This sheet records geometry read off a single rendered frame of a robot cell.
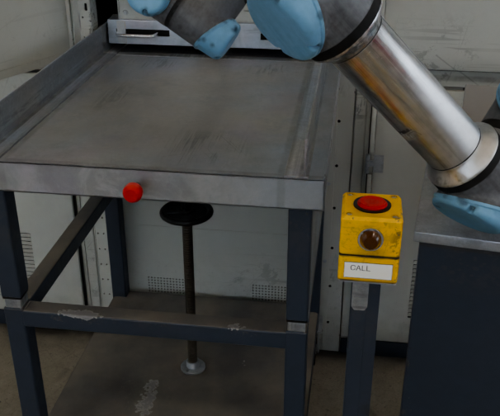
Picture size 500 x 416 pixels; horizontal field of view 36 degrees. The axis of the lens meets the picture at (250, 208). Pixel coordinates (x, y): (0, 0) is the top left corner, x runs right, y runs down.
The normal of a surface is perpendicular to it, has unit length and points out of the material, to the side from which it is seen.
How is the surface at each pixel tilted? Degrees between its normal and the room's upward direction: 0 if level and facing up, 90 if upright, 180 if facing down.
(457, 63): 90
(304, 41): 124
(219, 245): 90
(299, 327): 90
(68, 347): 0
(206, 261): 90
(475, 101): 46
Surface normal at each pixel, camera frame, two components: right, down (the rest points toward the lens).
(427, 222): 0.00, -0.89
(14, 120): 0.99, 0.07
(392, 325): -0.14, 0.44
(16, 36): 0.82, 0.25
